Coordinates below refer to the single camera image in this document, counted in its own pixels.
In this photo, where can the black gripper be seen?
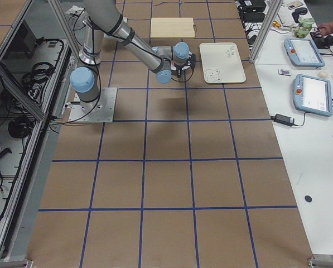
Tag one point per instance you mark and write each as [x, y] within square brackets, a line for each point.
[179, 70]

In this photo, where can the white round plate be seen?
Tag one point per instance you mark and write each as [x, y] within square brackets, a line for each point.
[190, 62]

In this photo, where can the cream bear tray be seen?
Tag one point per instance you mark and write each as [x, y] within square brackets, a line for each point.
[221, 63]

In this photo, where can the person hand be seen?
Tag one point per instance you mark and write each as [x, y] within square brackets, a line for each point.
[326, 28]

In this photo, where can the wooden cutting board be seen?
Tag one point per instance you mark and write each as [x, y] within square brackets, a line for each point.
[172, 28]

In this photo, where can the black electronics box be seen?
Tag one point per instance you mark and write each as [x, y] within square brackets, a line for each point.
[252, 5]

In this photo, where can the small card box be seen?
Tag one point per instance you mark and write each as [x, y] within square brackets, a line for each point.
[284, 72]

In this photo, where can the black power adapter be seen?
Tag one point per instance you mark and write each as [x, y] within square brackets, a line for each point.
[284, 120]

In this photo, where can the upper blue teach pendant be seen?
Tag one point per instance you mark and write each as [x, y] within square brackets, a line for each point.
[303, 53]

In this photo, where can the blue teach pendant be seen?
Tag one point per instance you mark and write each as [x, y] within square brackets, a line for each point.
[303, 53]
[312, 94]

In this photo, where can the lower blue teach pendant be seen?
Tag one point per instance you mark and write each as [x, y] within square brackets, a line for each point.
[312, 94]

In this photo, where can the white round ball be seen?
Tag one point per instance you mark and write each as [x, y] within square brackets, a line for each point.
[323, 74]

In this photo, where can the black round cap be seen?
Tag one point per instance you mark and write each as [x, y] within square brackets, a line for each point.
[308, 198]

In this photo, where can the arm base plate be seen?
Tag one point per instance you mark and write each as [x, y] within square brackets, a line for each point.
[94, 112]

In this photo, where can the aluminium frame post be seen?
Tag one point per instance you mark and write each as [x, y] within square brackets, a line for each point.
[274, 7]

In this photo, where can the side aluminium frame rail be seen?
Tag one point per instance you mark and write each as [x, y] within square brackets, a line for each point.
[11, 85]

